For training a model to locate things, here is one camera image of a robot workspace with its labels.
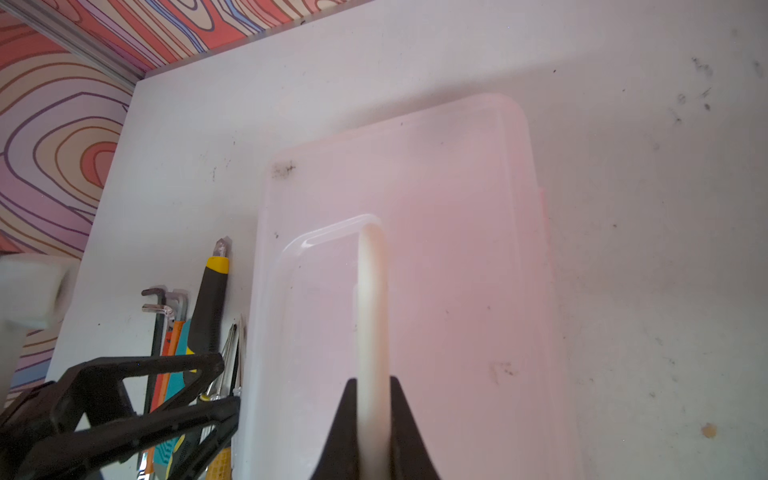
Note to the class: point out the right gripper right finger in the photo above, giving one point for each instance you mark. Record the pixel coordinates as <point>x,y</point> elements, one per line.
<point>410,459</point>

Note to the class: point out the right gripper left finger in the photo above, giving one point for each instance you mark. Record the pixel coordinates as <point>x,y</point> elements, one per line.
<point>339,458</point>

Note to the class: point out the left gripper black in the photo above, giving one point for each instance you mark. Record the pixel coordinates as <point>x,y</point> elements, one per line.
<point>76,455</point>

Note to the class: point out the red handled hex key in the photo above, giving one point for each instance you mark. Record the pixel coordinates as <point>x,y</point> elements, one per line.
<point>175,309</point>

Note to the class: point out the black hex key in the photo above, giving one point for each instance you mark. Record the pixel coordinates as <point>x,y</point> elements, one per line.
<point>158,332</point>

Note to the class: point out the pink translucent plastic tool box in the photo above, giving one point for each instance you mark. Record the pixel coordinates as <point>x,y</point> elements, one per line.
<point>474,338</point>

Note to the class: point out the black yellow small screwdriver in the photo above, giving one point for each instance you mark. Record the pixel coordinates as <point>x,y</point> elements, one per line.
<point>224,384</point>

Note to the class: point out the black yellow utility knife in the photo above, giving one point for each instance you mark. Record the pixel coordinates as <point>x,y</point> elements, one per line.
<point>204,332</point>

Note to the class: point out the orange handled screwdriver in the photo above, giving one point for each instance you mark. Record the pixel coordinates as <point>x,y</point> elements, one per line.
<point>220,468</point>

